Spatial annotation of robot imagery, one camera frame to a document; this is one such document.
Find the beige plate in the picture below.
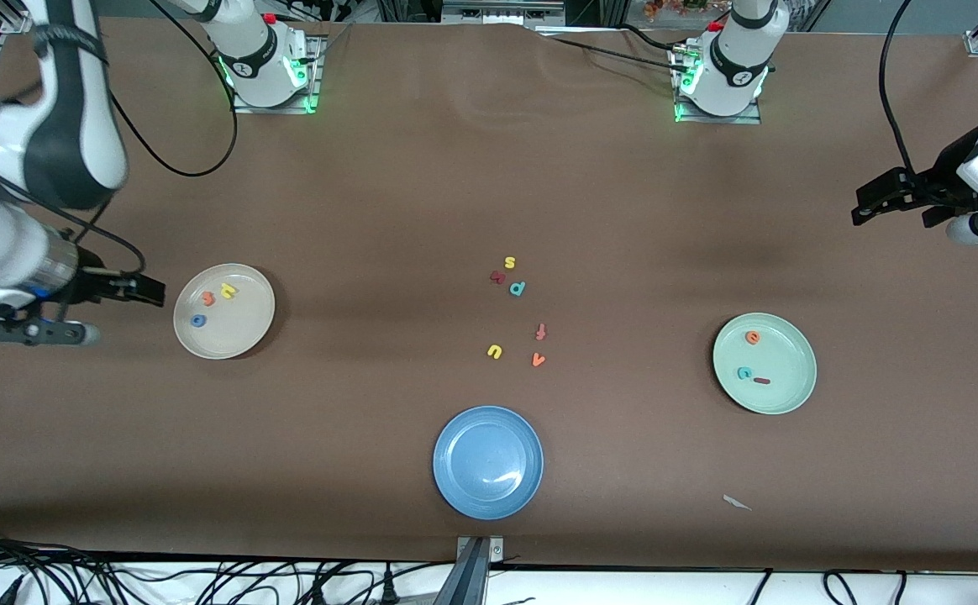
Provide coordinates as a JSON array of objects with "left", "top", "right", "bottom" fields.
[{"left": 173, "top": 263, "right": 276, "bottom": 360}]

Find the light green plate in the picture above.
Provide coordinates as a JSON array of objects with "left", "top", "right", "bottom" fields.
[{"left": 712, "top": 313, "right": 818, "bottom": 416}]

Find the orange decoration cluster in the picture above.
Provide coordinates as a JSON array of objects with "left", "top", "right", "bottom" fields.
[{"left": 644, "top": 0, "right": 729, "bottom": 22}]

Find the brown paper table cover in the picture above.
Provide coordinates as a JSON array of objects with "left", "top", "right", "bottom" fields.
[{"left": 0, "top": 18, "right": 978, "bottom": 572}]

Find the blue plate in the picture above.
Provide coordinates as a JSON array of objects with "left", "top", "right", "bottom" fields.
[{"left": 433, "top": 406, "right": 544, "bottom": 521}]

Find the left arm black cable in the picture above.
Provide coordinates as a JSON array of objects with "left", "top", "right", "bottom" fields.
[{"left": 878, "top": 0, "right": 918, "bottom": 177}]

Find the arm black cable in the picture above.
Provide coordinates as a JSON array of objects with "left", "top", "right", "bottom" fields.
[
  {"left": 878, "top": 0, "right": 918, "bottom": 177},
  {"left": 0, "top": 0, "right": 239, "bottom": 278}
]

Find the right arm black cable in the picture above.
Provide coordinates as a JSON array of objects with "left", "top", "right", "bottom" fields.
[{"left": 0, "top": 0, "right": 239, "bottom": 278}]

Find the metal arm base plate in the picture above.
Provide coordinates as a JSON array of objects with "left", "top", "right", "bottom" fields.
[
  {"left": 672, "top": 46, "right": 763, "bottom": 125},
  {"left": 231, "top": 34, "right": 323, "bottom": 114}
]

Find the aluminium frame bar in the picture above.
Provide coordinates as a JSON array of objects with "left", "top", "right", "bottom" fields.
[{"left": 441, "top": 0, "right": 565, "bottom": 26}]

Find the dark camera post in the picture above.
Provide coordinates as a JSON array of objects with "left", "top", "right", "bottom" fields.
[{"left": 434, "top": 538, "right": 490, "bottom": 605}]

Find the small metal bracket plate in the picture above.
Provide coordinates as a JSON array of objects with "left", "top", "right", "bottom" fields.
[{"left": 455, "top": 536, "right": 505, "bottom": 562}]

